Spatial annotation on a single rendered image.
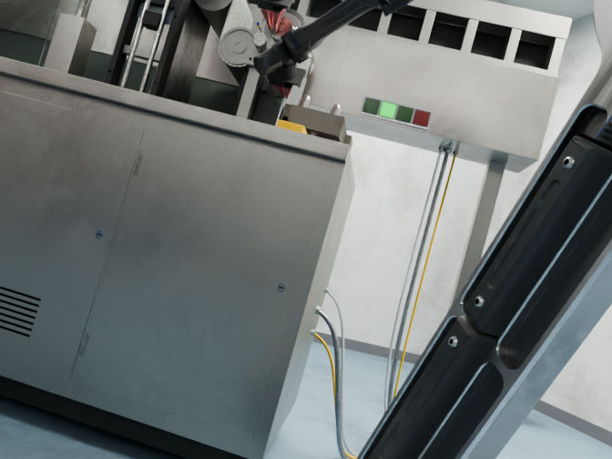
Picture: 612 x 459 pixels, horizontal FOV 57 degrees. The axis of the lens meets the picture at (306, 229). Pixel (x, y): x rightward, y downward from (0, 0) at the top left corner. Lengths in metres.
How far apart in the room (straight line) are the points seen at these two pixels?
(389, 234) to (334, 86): 2.54
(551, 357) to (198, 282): 1.11
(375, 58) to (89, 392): 1.42
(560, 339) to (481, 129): 1.68
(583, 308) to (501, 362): 0.07
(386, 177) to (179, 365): 3.23
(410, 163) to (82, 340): 3.44
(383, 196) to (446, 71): 2.44
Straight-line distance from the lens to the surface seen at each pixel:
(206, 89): 2.16
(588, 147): 0.40
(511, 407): 0.44
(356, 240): 4.34
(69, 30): 2.11
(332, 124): 1.65
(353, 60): 2.10
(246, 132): 1.41
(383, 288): 4.50
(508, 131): 2.08
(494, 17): 2.20
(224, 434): 1.47
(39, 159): 1.64
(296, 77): 1.68
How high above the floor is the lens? 0.61
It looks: 3 degrees up
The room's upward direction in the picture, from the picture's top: 16 degrees clockwise
